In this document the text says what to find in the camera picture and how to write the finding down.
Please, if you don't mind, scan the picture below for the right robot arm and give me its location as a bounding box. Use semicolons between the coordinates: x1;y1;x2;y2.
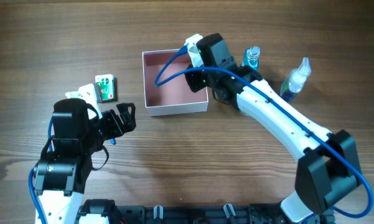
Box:
185;33;361;223

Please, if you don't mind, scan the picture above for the clear spray bottle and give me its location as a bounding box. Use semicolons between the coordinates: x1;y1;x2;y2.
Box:
280;57;311;102

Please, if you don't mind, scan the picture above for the green soap box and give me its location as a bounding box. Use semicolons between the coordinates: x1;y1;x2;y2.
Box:
95;74;116;102

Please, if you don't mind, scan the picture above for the white pink-lined box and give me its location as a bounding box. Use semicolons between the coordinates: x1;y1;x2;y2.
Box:
142;49;208;116

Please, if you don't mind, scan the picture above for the teal mouthwash bottle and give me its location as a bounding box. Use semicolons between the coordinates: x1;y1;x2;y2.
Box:
241;46;261;71

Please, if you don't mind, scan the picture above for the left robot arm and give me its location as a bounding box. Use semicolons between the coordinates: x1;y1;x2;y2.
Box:
29;98;136;223

